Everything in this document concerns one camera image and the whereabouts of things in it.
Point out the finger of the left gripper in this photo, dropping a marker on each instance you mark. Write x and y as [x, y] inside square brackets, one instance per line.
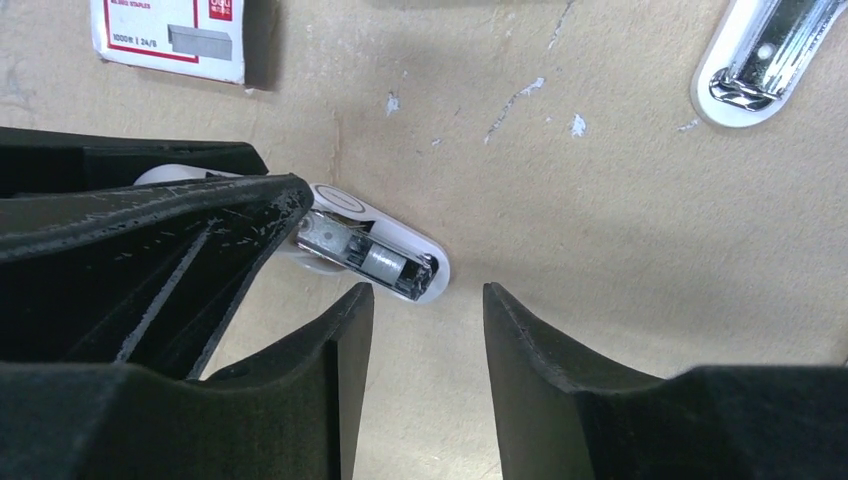
[37, 162]

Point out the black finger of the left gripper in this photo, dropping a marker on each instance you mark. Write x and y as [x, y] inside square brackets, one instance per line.
[149, 275]

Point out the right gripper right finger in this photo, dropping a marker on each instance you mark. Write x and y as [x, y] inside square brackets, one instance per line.
[565, 411]

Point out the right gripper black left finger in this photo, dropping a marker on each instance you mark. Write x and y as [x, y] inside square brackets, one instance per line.
[290, 411]

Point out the red staple box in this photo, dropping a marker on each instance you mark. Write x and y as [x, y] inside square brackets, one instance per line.
[196, 38]

